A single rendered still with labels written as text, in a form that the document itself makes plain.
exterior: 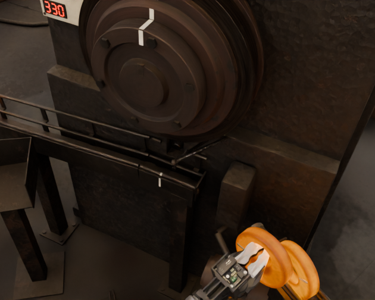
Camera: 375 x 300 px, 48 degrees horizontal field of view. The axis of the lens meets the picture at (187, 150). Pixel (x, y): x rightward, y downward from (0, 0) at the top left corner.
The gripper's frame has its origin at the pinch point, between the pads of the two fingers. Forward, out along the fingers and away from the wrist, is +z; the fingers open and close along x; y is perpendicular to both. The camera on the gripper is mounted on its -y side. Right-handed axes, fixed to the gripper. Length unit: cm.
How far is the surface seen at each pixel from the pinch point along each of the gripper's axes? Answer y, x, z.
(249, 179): -8.7, 18.9, 13.8
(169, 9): 41, 38, 12
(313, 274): -9.7, -10.4, 5.9
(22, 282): -71, 78, -64
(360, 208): -109, 7, 79
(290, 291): -16.5, -8.5, 0.2
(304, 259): -8.2, -6.7, 6.7
